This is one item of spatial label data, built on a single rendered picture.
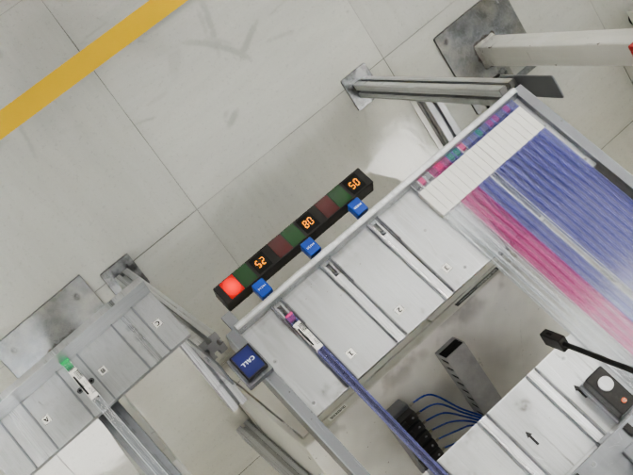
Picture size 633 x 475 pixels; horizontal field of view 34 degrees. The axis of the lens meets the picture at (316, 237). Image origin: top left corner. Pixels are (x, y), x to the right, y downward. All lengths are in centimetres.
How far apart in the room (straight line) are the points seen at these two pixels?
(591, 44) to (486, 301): 64
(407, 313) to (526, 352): 48
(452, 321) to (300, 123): 72
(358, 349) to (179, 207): 84
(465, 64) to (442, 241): 100
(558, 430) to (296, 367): 43
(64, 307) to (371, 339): 89
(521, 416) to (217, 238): 103
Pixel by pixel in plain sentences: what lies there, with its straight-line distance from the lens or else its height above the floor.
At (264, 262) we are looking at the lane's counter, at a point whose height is 66.
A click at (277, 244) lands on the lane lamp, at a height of 65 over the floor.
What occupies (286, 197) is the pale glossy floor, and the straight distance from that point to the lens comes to 249.
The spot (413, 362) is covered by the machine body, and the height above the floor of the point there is 62.
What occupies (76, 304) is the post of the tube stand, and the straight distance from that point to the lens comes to 237.
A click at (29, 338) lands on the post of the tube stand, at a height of 1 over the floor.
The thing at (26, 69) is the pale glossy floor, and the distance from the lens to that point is 231.
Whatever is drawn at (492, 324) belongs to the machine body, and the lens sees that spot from 207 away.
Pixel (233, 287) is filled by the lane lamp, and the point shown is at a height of 66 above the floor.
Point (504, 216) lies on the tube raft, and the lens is 177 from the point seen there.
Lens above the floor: 228
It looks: 64 degrees down
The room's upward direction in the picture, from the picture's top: 110 degrees clockwise
